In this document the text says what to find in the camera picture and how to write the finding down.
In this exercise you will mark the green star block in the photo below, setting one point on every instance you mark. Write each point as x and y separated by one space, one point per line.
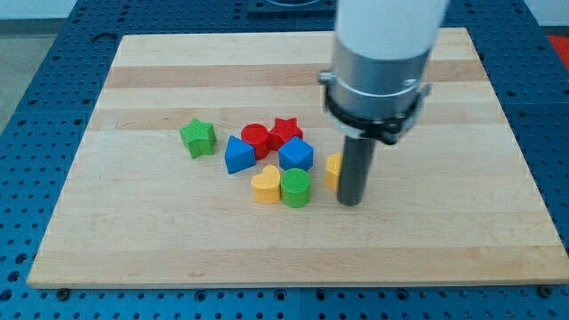
199 138

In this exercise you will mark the wooden board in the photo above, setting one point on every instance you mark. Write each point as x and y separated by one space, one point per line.
452 203

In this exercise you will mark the yellow hexagon block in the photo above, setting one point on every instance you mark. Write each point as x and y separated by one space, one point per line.
333 170

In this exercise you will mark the blue triangle block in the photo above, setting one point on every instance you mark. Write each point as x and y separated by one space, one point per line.
239 155

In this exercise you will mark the red cylinder block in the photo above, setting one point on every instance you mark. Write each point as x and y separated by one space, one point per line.
257 136

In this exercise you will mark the blue cube block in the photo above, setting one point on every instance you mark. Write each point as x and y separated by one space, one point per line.
296 153

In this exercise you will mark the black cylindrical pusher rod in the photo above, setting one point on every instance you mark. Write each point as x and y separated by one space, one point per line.
357 155

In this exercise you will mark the red star block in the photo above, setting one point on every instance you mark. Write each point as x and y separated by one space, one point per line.
282 131

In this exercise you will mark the yellow heart block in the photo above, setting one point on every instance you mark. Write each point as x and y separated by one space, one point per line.
266 185

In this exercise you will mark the green cylinder block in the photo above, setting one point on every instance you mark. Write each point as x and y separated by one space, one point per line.
296 188

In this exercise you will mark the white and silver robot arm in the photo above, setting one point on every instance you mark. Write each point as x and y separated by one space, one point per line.
373 88

